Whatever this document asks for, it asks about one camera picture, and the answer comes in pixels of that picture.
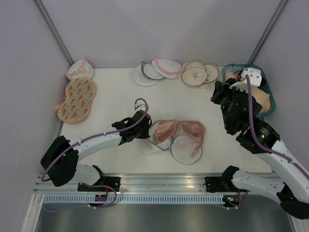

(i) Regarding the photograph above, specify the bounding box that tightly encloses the corner aluminium profile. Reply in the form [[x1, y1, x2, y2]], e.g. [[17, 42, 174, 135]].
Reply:
[[247, 0, 290, 64], [33, 0, 74, 65]]

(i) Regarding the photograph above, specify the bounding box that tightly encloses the blue-trimmed mesh bag centre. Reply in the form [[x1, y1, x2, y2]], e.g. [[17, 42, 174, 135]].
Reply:
[[131, 61, 165, 87]]

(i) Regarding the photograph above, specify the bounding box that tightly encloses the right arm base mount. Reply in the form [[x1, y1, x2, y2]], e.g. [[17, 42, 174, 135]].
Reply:
[[202, 176, 233, 193]]

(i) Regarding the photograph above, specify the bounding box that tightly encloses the blue-trimmed white mesh laundry bag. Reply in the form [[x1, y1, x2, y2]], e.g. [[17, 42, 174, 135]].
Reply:
[[138, 120, 203, 165]]

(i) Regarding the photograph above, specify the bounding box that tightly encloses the pink-trimmed mesh bag centre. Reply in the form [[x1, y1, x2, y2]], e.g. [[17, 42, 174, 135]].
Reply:
[[152, 57, 182, 79]]

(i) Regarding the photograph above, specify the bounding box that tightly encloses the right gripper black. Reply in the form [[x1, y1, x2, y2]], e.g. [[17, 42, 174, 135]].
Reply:
[[210, 77, 247, 131]]

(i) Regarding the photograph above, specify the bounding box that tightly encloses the dusty pink bra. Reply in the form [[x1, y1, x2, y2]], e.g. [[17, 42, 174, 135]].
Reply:
[[153, 119, 206, 157]]

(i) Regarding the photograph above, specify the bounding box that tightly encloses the beige laundry bag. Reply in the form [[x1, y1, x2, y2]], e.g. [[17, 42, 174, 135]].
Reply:
[[180, 61, 207, 87], [199, 64, 223, 94]]

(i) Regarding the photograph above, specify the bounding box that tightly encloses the beige laundry bag front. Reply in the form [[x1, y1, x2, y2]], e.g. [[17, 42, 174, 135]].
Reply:
[[180, 61, 207, 87]]

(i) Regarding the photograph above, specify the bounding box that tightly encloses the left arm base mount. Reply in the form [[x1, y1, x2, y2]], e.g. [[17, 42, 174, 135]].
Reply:
[[77, 176, 121, 192]]

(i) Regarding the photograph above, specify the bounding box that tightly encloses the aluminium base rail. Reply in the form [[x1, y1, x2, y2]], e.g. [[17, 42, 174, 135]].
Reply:
[[32, 172, 297, 194]]

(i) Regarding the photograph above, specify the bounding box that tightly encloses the pink-trimmed mesh bag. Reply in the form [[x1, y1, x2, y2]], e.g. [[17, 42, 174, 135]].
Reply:
[[152, 57, 182, 79], [65, 58, 94, 80]]

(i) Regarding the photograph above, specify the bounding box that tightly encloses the peach bra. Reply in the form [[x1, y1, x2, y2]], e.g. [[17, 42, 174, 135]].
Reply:
[[252, 88, 271, 113]]

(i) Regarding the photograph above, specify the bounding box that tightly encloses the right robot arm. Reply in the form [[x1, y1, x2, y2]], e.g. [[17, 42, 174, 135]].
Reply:
[[207, 79, 309, 219]]

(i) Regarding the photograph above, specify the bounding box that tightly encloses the pale pink bra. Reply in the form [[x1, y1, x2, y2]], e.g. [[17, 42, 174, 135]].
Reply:
[[225, 69, 241, 81]]

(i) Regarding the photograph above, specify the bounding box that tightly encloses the teal plastic basket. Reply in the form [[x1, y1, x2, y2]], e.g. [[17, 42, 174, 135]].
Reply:
[[222, 63, 276, 118]]

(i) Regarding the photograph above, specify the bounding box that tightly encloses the left corner aluminium profile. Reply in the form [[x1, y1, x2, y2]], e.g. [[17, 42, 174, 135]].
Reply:
[[33, 0, 74, 65]]

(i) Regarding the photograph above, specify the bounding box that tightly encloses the beige laundry bag back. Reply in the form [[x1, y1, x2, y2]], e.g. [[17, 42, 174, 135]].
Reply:
[[199, 64, 223, 94]]

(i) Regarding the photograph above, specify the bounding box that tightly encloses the floral patterned laundry bag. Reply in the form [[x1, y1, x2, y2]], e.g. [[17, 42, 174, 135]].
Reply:
[[56, 77, 97, 124]]

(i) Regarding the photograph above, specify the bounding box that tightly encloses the pink-trimmed mesh bag left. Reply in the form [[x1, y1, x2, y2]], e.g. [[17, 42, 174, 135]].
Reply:
[[65, 58, 94, 80]]

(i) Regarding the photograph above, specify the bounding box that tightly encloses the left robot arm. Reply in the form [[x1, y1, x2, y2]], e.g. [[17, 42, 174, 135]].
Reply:
[[41, 110, 152, 191]]

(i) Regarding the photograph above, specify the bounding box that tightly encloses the black bra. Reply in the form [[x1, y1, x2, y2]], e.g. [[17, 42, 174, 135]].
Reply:
[[260, 72, 267, 88]]

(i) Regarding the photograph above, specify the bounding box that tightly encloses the right corner aluminium profile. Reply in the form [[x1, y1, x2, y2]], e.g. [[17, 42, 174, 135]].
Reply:
[[247, 0, 290, 64]]

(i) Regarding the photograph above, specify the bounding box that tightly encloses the white slotted cable duct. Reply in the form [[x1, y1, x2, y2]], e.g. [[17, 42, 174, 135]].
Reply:
[[43, 194, 239, 204]]

